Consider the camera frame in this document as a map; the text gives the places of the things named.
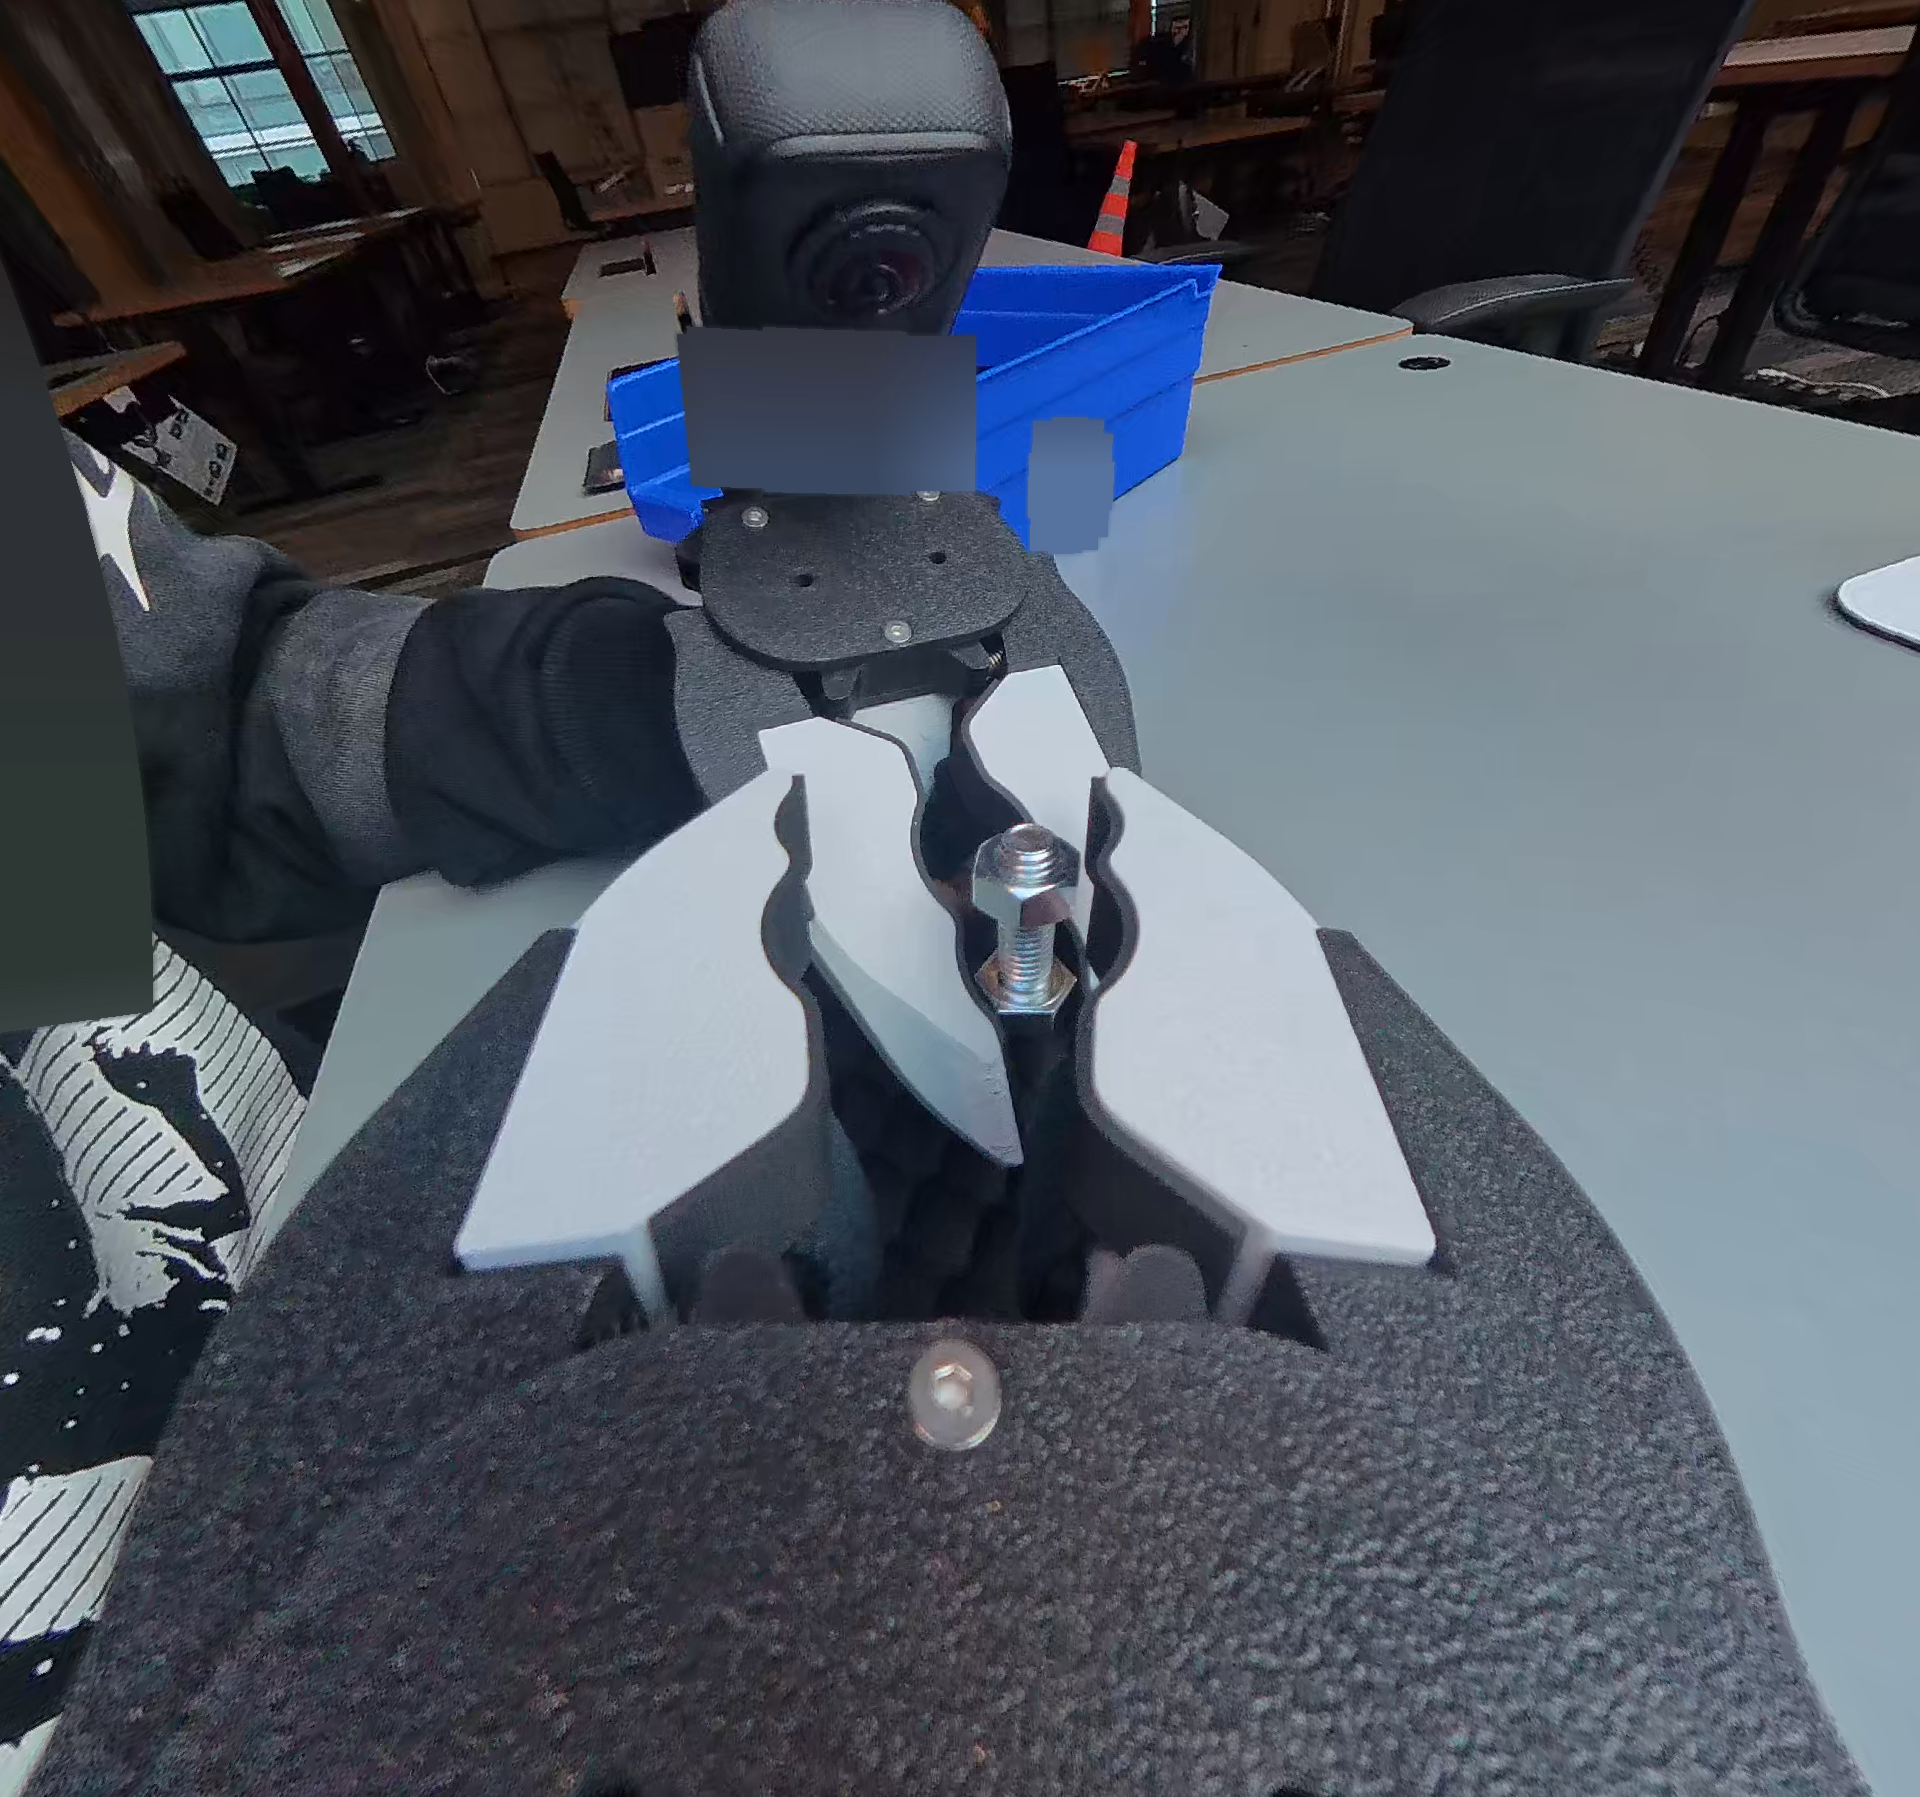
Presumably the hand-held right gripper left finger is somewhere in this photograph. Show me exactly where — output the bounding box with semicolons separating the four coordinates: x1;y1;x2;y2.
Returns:
452;769;823;1325

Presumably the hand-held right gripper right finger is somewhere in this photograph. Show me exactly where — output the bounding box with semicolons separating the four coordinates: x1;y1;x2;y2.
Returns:
1071;766;1439;1325

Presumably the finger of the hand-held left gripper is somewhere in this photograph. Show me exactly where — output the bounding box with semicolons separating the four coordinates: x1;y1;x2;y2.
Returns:
923;664;1116;914
753;713;1028;1172

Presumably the silver hex bolt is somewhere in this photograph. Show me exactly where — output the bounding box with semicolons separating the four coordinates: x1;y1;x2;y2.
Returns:
970;825;1084;1002

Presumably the blue plastic bin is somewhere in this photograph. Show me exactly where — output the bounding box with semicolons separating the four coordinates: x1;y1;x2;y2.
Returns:
606;261;1224;555

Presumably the person's left forearm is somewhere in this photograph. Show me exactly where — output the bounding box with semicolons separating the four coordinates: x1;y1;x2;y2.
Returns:
66;469;452;936

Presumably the person's left hand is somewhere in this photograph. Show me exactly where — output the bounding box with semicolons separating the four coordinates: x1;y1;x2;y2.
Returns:
387;575;715;886

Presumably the black white printed clothing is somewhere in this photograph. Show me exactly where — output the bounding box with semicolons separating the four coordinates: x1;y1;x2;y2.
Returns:
0;927;324;1664

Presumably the wooden top table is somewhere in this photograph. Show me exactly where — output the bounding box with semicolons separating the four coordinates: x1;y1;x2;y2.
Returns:
60;210;481;495

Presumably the black white printed card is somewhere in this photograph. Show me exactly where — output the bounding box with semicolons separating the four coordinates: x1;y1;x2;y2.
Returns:
111;390;240;508

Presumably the white monitor stand base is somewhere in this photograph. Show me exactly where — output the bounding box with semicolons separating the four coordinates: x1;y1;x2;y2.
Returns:
1833;570;1920;659

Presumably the black office chair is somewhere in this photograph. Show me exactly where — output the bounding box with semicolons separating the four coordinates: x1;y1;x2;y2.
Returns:
1310;0;1809;345
1777;102;1920;374

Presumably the large paned window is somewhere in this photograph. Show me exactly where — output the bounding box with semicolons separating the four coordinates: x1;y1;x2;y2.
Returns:
126;0;399;193

